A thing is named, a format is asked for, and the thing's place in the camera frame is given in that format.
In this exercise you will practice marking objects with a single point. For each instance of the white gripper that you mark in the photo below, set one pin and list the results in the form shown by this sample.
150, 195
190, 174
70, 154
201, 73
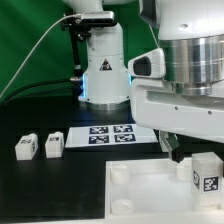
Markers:
155, 106

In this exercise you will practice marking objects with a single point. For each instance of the white square table top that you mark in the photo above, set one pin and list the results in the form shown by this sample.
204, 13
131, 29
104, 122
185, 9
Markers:
154, 191

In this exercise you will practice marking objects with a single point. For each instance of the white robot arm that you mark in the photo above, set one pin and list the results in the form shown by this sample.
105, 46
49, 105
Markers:
177, 88

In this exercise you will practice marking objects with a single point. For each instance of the white sheet with markers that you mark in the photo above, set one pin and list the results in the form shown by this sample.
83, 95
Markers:
118, 134

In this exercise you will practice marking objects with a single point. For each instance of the black camera on stand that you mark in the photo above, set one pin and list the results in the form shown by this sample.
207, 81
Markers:
79, 26

